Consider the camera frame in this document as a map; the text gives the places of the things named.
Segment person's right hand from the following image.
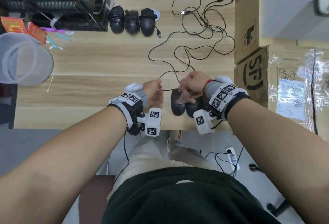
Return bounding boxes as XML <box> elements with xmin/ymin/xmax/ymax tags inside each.
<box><xmin>179</xmin><ymin>71</ymin><xmax>216</xmax><ymax>98</ymax></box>

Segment person's left hand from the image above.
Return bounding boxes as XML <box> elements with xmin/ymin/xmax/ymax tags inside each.
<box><xmin>143</xmin><ymin>79</ymin><xmax>164</xmax><ymax>109</ymax></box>

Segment pink fluffy wiping cloth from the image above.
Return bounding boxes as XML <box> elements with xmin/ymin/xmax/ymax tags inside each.
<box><xmin>177</xmin><ymin>83</ymin><xmax>196</xmax><ymax>105</ymax></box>

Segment black computer mouse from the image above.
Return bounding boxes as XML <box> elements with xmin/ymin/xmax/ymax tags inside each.
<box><xmin>185</xmin><ymin>96</ymin><xmax>210</xmax><ymax>119</ymax></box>
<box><xmin>108</xmin><ymin>5</ymin><xmax>126</xmax><ymax>34</ymax></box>
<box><xmin>171</xmin><ymin>89</ymin><xmax>188</xmax><ymax>117</ymax></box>
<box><xmin>124</xmin><ymin>10</ymin><xmax>141</xmax><ymax>35</ymax></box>
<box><xmin>139</xmin><ymin>8</ymin><xmax>157</xmax><ymax>37</ymax></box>

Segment person's left forearm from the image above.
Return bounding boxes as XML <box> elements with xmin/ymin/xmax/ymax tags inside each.
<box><xmin>0</xmin><ymin>106</ymin><xmax>128</xmax><ymax>224</ymax></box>

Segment person's right forearm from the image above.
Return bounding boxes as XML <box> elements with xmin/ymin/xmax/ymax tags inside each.
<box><xmin>226</xmin><ymin>99</ymin><xmax>329</xmax><ymax>224</ymax></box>

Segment person's beige trousers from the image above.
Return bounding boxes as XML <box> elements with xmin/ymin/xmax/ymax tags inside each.
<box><xmin>107</xmin><ymin>130</ymin><xmax>221</xmax><ymax>201</ymax></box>

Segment person's dark shirt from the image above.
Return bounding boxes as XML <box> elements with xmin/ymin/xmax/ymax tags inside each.
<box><xmin>101</xmin><ymin>166</ymin><xmax>282</xmax><ymax>224</ymax></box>

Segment grey left wrist sleeve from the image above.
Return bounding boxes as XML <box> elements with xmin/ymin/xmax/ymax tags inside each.
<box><xmin>137</xmin><ymin>90</ymin><xmax>149</xmax><ymax>108</ymax></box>

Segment grey wrist sleeve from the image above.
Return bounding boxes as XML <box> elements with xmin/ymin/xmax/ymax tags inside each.
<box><xmin>205</xmin><ymin>81</ymin><xmax>221</xmax><ymax>98</ymax></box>
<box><xmin>137</xmin><ymin>90</ymin><xmax>149</xmax><ymax>108</ymax></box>

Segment grey right wrist sleeve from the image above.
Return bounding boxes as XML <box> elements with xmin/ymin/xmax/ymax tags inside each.
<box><xmin>205</xmin><ymin>81</ymin><xmax>221</xmax><ymax>98</ymax></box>

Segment white left wrist puck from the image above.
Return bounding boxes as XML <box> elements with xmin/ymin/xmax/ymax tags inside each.
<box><xmin>124</xmin><ymin>83</ymin><xmax>144</xmax><ymax>93</ymax></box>

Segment white power strip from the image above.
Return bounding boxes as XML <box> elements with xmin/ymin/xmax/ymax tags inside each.
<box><xmin>226</xmin><ymin>147</ymin><xmax>241</xmax><ymax>171</ymax></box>

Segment small stamped cardboard box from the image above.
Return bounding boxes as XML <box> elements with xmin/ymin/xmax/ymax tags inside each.
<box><xmin>234</xmin><ymin>0</ymin><xmax>298</xmax><ymax>65</ymax></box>

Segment cardboard box with black logo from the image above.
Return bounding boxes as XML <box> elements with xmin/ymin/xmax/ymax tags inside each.
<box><xmin>234</xmin><ymin>45</ymin><xmax>329</xmax><ymax>142</ymax></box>

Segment small black round object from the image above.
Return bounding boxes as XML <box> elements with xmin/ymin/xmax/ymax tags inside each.
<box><xmin>248</xmin><ymin>163</ymin><xmax>265</xmax><ymax>173</ymax></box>

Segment large white box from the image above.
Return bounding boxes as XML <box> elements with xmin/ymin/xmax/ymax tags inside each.
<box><xmin>259</xmin><ymin>0</ymin><xmax>329</xmax><ymax>41</ymax></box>

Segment purple plastic strip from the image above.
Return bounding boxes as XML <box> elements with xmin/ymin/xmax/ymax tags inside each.
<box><xmin>41</xmin><ymin>27</ymin><xmax>66</xmax><ymax>33</ymax></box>

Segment plain orange small box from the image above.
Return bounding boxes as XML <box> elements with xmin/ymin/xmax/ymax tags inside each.
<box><xmin>27</xmin><ymin>22</ymin><xmax>49</xmax><ymax>44</ymax></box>

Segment black stacked tray rack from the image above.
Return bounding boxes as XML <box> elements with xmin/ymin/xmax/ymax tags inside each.
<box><xmin>0</xmin><ymin>0</ymin><xmax>111</xmax><ymax>32</ymax></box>

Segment clear plastic basin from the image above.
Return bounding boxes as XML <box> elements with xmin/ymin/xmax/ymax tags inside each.
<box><xmin>0</xmin><ymin>33</ymin><xmax>54</xmax><ymax>86</ymax></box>

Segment dark grey padded seat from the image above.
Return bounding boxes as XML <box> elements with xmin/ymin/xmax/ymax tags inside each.
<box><xmin>0</xmin><ymin>98</ymin><xmax>11</xmax><ymax>125</ymax></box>

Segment orange box with green print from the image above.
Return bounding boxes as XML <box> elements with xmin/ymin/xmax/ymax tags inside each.
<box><xmin>0</xmin><ymin>16</ymin><xmax>28</xmax><ymax>34</ymax></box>

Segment red string bracelet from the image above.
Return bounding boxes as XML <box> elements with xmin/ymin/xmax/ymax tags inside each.
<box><xmin>202</xmin><ymin>78</ymin><xmax>216</xmax><ymax>97</ymax></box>

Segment left wrist camera rig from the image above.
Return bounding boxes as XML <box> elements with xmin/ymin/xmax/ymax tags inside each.
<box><xmin>107</xmin><ymin>91</ymin><xmax>163</xmax><ymax>137</ymax></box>

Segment black left rig cable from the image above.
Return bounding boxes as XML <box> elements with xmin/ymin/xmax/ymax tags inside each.
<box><xmin>114</xmin><ymin>128</ymin><xmax>130</xmax><ymax>182</ymax></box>

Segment black rig cable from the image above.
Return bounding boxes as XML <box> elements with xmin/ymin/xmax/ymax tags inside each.
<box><xmin>204</xmin><ymin>119</ymin><xmax>245</xmax><ymax>178</ymax></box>
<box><xmin>114</xmin><ymin>128</ymin><xmax>130</xmax><ymax>182</ymax></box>

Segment black right rig cable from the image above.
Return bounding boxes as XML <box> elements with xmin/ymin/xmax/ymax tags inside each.
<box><xmin>204</xmin><ymin>119</ymin><xmax>245</xmax><ymax>178</ymax></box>

